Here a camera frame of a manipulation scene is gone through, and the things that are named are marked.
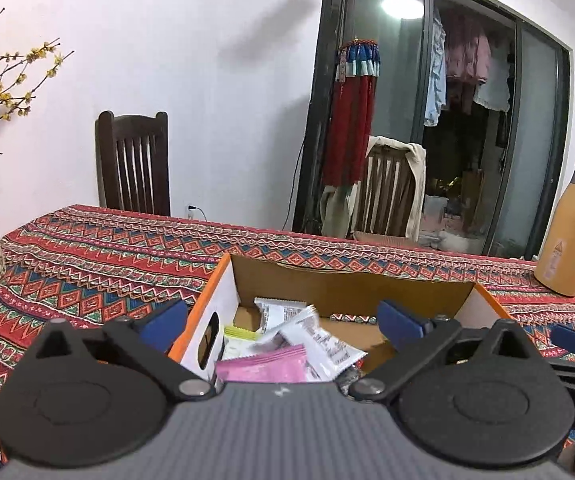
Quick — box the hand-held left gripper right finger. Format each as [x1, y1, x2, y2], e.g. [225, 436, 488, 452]
[348, 299, 541, 402]

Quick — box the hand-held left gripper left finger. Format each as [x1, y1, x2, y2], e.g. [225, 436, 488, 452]
[34, 300, 216, 402]

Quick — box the orange cardboard box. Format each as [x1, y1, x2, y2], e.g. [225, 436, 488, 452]
[167, 252, 515, 393]

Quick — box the white green-edged snack packet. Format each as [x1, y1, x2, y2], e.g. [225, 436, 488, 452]
[222, 325, 263, 361]

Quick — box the pink snack packet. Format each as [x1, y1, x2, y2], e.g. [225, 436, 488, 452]
[214, 344, 308, 385]

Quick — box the silver snack packet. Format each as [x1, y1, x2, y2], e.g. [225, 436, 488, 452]
[337, 360, 368, 386]

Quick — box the tan thermos flask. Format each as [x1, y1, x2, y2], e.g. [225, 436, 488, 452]
[534, 158, 575, 297]

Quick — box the pale green cloth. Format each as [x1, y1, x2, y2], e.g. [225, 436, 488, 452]
[320, 184, 361, 238]

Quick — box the light wooden chair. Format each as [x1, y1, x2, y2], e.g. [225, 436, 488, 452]
[355, 142, 418, 238]

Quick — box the chair with draped cloth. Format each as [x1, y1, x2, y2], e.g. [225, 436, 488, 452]
[365, 135, 427, 241]

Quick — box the dark wooden chair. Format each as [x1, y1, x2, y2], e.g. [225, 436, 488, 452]
[94, 110, 172, 217]

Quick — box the red tassel decoration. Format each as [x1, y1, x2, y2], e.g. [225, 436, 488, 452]
[321, 40, 381, 188]

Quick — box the dark sliding glass door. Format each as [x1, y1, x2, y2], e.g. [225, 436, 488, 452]
[292, 0, 573, 261]

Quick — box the light blue hanging garment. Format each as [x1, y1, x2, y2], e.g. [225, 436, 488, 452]
[423, 7, 447, 127]

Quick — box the white hanging garment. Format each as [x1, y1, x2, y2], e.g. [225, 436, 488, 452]
[472, 50, 513, 112]

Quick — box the pink hanging garment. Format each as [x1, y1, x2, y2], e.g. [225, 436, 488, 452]
[445, 12, 493, 86]

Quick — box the black power cable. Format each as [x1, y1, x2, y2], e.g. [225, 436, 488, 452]
[281, 137, 305, 231]

